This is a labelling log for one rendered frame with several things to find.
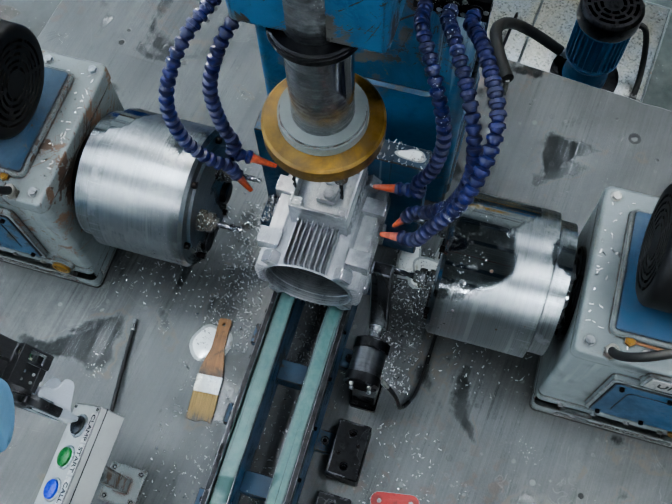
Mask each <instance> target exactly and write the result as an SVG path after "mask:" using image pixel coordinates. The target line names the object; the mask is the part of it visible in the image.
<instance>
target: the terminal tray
mask: <svg viewBox="0 0 672 504"><path fill-rule="evenodd" d="M367 169H368V167H366V168H365V169H364V170H362V171H361V172H359V173H358V174H356V175H354V176H352V177H349V178H348V182H347V183H345V184H344V185H343V196H344V198H343V200H342V199H340V196H341V195H340V193H339V192H340V191H341V190H340V189H339V185H337V184H336V183H335V182H312V181H307V180H303V179H300V178H297V181H296V183H297V187H296V188H294V189H293V192H292V195H291V197H290V200H289V203H288V208H289V214H290V217H291V222H296V220H297V218H298V219H299V222H301V221H302V219H304V223H306V222H307V220H309V223H310V224H311V223H312V221H314V224H315V225H317V222H319V225H320V226H322V225H323V223H324V225H325V227H326V228H327V227H328V225H329V226H330V229H331V230H333V227H335V231H336V232H338V230H339V229H340V233H341V234H342V235H344V236H346V237H348V234H349V235H351V228H353V222H355V220H356V217H355V215H357V214H358V209H359V208H360V203H361V202H362V196H364V190H365V189H366V182H367V180H368V171H367ZM295 198H299V199H300V201H299V202H298V203H296V202H295V201H294V200H295ZM340 210H344V211H345V213H344V214H340Z"/></svg>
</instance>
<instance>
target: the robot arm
mask: <svg viewBox="0 0 672 504"><path fill-rule="evenodd" d="M32 350H34V351H36V352H38V353H40V354H42V355H44V356H46V358H45V360H44V362H43V364H42V365H41V363H42V361H43V359H44V358H43V357H41V356H39V355H38V356H36V355H33V354H31V351H32ZM53 359H54V357H53V356H51V355H49V354H47V353H45V352H43V351H41V350H38V349H36V348H34V347H32V346H30V345H28V344H26V343H19V342H17V341H15V340H12V339H10V338H8V337H6V336H4V335H2V334H0V452H3V451H4V450H6V448H7V447H8V445H9V444H10V441H11V439H12V435H13V430H14V421H15V408H14V406H15V407H18V408H21V409H24V410H27V411H29V412H32V413H35V414H38V415H41V416H44V417H47V418H50V419H53V420H56V421H59V422H61V423H71V422H76V421H78V418H79V417H77V416H76V415H74V414H73V413H71V403H72V398H73V392H74V383H73V381H71V380H69V379H65V380H64V381H63V382H61V381H60V380H59V379H58V378H51V379H50V380H49V381H48V382H46V383H45V384H44V385H43V386H38V385H39V383H40V382H42V380H43V378H44V375H45V373H46V371H48V370H49V368H50V366H51V363H52V361H53Z"/></svg>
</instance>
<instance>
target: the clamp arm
mask: <svg viewBox="0 0 672 504"><path fill-rule="evenodd" d="M393 274H394V266H393V265H389V264H385V263H381V262H378V261H375V262H374V263H373V267H372V270H371V289H370V319H369V328H370V330H371V329H372V326H373V329H374V330H377V328H378V327H377V326H379V330H378V331H380V332H381V333H382V334H383V332H386V331H387V327H388V324H389V314H390V304H391V294H392V284H393ZM380 327H381V328H380ZM382 328H383V331H382Z"/></svg>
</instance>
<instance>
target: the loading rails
mask: <svg viewBox="0 0 672 504"><path fill-rule="evenodd" d="M304 304H305V301H304V300H301V301H300V299H299V298H297V299H295V297H293V296H292V297H290V295H289V294H287V293H285V292H279V293H277V292H276V291H274V290H273V293H272V296H271V299H270V302H269V305H268V308H267V309H266V310H265V313H266V314H265V316H264V319H263V322H262V324H259V323H257V324H256V327H255V330H254V333H253V335H252V338H251V344H252V345H254V348H253V351H252V354H251V355H250V356H249V359H250V360H249V363H248V365H247V368H246V371H245V374H244V377H243V380H242V383H241V386H240V389H239V391H238V394H237V397H236V400H235V403H232V402H229V404H228V407H227V410H226V413H225V416H224V419H223V423H224V424H225V425H227V426H226V429H225V432H224V435H223V438H222V441H221V443H220V446H219V449H218V452H217V453H216V454H215V457H216V458H215V461H214V464H213V466H212V469H211V472H210V475H209V478H208V481H207V484H206V487H205V488H202V487H200V488H199V490H198V493H197V496H196V499H195V502H194V504H239V502H240V499H241V496H242V494H243V495H246V496H249V497H252V498H255V499H259V500H262V501H265V504H298V502H299V498H300V495H301V492H302V489H303V485H304V482H305V479H306V475H307V472H308V469H309V465H310V462H311V459H312V455H313V452H314V451H316V452H320V453H323V454H326V455H329V454H330V451H331V447H332V444H333V440H334V437H335V434H336V433H335V432H331V431H328V430H324V429H321V426H322V422H323V419H324V416H325V413H326V409H327V406H328V403H329V399H330V396H331V393H332V389H333V386H334V383H335V379H336V376H337V373H338V370H339V369H341V370H344V371H346V370H347V369H348V368H349V364H350V361H351V358H352V354H353V351H354V350H352V349H349V348H345V346H346V343H347V340H348V337H349V333H350V330H351V327H352V323H353V320H354V317H355V313H356V310H357V307H358V304H357V306H355V305H352V307H351V310H340V309H338V308H337V307H335V306H330V308H329V307H328V306H327V309H326V312H325V315H324V318H323V322H322V325H321V328H320V331H319V334H318V337H317V341H316V344H315V347H314V350H313V353H312V356H311V359H310V363H309V366H307V365H304V364H300V363H296V362H293V361H289V360H286V359H287V356H288V353H289V350H290V347H291V344H292V341H293V338H294V335H295V332H296V329H297V326H298V322H299V319H300V316H301V313H302V310H303V307H304ZM278 384H279V385H283V386H286V387H290V388H293V389H297V390H300V394H299V397H298V400H297V404H296V407H295V410H294V413H293V416H292V419H291V422H290V426H289V429H288V432H287V435H286V438H285V441H284V444H283V448H282V451H281V454H280V457H279V460H278V463H277V467H276V470H275V473H274V476H273V477H271V476H268V475H264V474H261V473H258V472H254V471H251V470H250V468H251V465H252V462H253V459H254V456H255V453H256V450H257V447H258V444H259V441H260V438H261V435H262V432H263V429H264V426H265V423H266V420H267V417H268V414H269V411H270V408H271V405H272V401H273V398H274V395H275V392H276V389H277V386H278Z"/></svg>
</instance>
